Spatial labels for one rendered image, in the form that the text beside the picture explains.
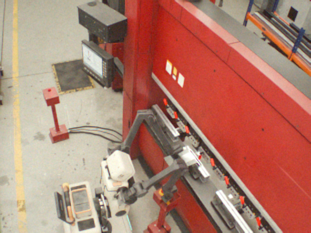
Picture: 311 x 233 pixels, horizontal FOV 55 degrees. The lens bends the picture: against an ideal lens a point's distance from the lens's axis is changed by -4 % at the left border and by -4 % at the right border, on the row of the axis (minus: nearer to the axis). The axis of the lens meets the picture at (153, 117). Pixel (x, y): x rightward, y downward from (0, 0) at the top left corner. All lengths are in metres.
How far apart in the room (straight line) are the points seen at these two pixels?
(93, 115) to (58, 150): 0.79
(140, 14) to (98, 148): 2.13
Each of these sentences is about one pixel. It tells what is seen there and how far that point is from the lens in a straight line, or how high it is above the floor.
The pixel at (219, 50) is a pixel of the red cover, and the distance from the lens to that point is 2.18.
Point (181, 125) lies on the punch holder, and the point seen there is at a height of 1.23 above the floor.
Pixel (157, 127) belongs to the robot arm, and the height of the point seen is 1.45.
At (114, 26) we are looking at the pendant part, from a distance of 2.93.
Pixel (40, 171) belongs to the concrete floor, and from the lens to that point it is 4.18.
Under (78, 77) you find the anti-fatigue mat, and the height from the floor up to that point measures 0.01.
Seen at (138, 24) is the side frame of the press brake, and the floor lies 1.98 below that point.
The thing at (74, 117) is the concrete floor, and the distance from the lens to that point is 4.72.
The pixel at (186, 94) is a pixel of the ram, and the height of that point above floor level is 1.59.
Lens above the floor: 3.32
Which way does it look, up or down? 45 degrees down
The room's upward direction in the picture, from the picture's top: 7 degrees clockwise
